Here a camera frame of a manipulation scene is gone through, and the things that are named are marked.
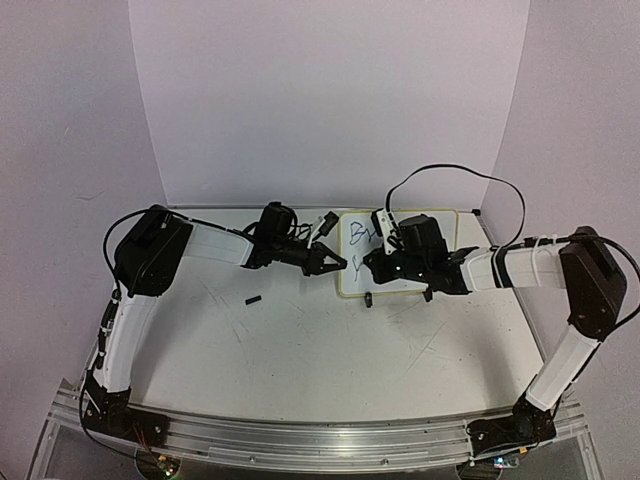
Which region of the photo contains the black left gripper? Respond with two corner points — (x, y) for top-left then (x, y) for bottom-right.
(276, 232), (351, 274)

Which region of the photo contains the yellow framed small whiteboard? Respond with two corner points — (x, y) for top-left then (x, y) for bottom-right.
(338, 209), (459, 298)

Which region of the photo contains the black marker cap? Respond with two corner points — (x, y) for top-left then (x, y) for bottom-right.
(245, 295), (263, 306)

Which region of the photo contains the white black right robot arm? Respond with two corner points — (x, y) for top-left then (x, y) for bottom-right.
(364, 209), (639, 457)

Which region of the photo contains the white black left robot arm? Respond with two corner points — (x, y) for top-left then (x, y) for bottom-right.
(80, 201), (347, 447)

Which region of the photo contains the right green circuit board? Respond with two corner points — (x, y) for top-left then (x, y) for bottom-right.
(491, 447), (530, 470)

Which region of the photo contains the green circuit board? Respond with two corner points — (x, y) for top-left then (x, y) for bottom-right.
(491, 447), (530, 470)
(135, 452), (181, 480)

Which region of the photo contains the left green circuit board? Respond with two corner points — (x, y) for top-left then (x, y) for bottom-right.
(135, 452), (181, 480)

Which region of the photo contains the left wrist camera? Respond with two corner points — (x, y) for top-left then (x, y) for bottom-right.
(307, 211), (339, 248)

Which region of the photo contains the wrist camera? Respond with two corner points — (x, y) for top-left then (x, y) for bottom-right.
(371, 208), (402, 255)
(307, 211), (339, 248)

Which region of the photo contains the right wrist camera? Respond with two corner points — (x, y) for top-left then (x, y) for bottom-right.
(371, 208), (402, 255)

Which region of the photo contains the black right camera cable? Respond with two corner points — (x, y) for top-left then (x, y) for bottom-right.
(383, 164), (527, 249)

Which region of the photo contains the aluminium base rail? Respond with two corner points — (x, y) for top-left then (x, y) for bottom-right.
(49, 391), (587, 473)

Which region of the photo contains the black left base cable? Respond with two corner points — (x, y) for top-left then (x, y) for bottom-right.
(77, 389), (151, 464)

